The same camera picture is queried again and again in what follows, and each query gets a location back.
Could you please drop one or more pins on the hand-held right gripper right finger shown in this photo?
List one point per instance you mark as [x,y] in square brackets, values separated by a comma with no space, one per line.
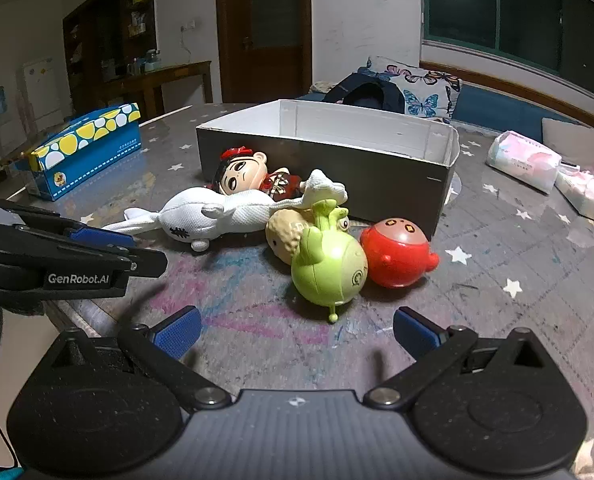
[417,332]

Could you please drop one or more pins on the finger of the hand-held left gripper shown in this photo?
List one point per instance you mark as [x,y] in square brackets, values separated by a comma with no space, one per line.
[102,237]
[149,264]

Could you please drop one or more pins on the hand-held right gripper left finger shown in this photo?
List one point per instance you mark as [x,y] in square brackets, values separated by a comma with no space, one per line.
[177,334]

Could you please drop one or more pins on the red round toy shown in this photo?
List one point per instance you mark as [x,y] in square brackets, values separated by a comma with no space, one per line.
[397,255]

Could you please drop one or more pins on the white plush airplane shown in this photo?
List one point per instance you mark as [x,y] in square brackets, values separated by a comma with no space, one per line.
[217,215]

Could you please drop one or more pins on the green round toy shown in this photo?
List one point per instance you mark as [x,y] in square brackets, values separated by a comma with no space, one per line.
[327,270]

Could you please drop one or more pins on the panda figure with red scarf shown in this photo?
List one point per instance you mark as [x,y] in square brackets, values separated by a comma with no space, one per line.
[239,172]

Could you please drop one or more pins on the tan round toy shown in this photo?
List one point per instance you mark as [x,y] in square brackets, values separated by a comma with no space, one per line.
[282,237]

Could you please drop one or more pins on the grey cardboard box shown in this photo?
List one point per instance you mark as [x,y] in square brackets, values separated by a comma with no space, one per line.
[377,180]

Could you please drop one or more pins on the blue dotted tissue box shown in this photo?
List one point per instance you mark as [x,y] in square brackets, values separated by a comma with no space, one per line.
[92,160]

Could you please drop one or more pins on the grey star-printed tablecloth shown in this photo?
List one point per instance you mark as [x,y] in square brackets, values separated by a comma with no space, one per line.
[502,270]

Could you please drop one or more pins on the white refrigerator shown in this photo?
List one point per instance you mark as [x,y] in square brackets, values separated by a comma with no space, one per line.
[39,95]

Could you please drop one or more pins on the wooden console table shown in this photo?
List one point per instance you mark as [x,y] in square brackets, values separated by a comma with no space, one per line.
[177,72]

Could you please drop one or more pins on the pink tissue pack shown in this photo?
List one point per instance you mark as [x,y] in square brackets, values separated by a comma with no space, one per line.
[587,195]
[522,160]

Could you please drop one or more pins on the dark wooden shelf cabinet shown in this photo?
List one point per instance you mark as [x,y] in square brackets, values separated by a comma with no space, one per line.
[112,20]

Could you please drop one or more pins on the wooden door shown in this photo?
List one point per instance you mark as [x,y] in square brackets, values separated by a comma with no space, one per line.
[262,60]

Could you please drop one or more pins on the blue sofa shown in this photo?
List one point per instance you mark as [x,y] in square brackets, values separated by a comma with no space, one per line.
[497,105]

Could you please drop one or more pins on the butterfly print pillow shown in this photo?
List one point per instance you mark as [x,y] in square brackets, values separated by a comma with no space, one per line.
[427,90]

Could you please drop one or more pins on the black backpack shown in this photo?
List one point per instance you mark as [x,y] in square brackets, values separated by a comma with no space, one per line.
[367,92]

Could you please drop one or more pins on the grey cloth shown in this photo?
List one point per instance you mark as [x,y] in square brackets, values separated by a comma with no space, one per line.
[324,86]

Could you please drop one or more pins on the grey cushion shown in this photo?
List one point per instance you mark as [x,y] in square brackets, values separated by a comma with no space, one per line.
[577,140]

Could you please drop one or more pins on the dark window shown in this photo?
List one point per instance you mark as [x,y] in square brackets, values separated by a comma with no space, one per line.
[527,10]

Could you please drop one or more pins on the wall socket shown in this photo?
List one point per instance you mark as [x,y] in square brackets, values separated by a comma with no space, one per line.
[189,24]

